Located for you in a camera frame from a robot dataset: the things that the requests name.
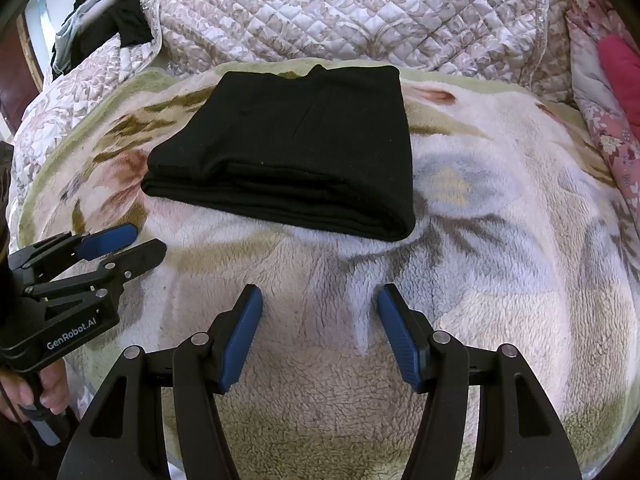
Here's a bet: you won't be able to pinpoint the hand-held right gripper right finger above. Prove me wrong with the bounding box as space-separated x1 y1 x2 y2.
377 283 584 480

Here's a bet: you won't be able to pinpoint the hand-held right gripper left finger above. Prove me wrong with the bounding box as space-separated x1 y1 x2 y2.
57 284 264 480

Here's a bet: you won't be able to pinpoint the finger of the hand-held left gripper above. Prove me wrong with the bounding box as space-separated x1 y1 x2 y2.
9 223 139 273
24 239 168 302

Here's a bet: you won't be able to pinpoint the black pants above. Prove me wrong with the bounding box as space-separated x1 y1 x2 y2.
141 64 417 241

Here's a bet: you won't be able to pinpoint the person's left hand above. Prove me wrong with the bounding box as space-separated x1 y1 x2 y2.
0 359 72 422

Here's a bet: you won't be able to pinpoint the floral fleece blanket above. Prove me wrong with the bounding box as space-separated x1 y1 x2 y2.
10 57 637 480

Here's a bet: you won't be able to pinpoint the wooden furniture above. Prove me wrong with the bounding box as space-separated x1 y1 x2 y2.
0 9 47 142

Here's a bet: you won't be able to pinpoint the pile of dark clothes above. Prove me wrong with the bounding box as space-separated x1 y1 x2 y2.
49 0 123 82

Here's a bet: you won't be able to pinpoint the black garment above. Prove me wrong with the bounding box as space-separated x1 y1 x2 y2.
106 0 154 49

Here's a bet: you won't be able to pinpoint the pink floral quilt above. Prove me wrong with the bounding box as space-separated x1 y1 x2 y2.
564 0 640 211

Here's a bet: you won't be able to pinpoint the beige quilted bedspread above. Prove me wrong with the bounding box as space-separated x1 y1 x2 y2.
7 0 581 221

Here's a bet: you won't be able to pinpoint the red pillow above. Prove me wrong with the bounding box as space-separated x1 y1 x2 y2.
597 35 640 127

